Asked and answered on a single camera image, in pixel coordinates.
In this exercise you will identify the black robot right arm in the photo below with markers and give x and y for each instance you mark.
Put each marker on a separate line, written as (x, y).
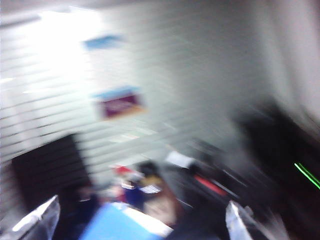
(282, 162)

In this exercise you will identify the black monitor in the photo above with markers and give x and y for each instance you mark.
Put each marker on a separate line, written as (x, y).
(50, 170)

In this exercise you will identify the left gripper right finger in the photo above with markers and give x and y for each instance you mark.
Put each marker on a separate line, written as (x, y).
(241, 225)

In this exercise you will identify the white horizontal blinds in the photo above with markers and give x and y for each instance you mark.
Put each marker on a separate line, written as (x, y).
(50, 100)

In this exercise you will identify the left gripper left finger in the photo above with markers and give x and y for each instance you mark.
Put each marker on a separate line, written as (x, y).
(32, 222)

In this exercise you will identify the blue book with white circles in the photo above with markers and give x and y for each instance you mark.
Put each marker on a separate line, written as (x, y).
(112, 222)

